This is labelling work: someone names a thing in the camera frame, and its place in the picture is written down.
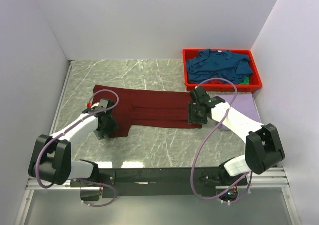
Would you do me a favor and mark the black base beam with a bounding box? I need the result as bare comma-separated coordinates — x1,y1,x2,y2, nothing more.
69,167,250,201

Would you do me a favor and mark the dark red t-shirt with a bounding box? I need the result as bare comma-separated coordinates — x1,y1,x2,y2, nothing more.
93,85,202,138

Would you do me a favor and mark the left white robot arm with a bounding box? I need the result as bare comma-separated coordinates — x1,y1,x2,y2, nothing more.
28,99,118,186

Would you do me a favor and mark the folded lavender t-shirt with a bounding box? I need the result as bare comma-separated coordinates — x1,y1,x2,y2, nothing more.
217,93,261,130

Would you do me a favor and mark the blue t-shirt in bin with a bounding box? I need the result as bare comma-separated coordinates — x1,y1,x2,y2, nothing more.
186,49,253,84

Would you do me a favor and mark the purple cable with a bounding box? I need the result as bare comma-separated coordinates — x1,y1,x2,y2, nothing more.
190,78,253,201
36,89,120,208

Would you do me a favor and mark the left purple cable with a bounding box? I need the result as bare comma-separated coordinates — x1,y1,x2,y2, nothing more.
36,89,120,208

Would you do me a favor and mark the aluminium frame rail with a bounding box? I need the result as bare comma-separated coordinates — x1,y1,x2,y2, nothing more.
25,167,290,190

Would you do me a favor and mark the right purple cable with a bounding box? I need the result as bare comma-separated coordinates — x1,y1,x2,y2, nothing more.
190,78,253,201

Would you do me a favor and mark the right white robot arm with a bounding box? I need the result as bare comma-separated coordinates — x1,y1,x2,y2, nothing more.
188,87,285,185

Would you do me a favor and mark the green garment in bin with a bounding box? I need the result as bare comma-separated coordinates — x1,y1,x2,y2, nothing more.
240,76,250,85

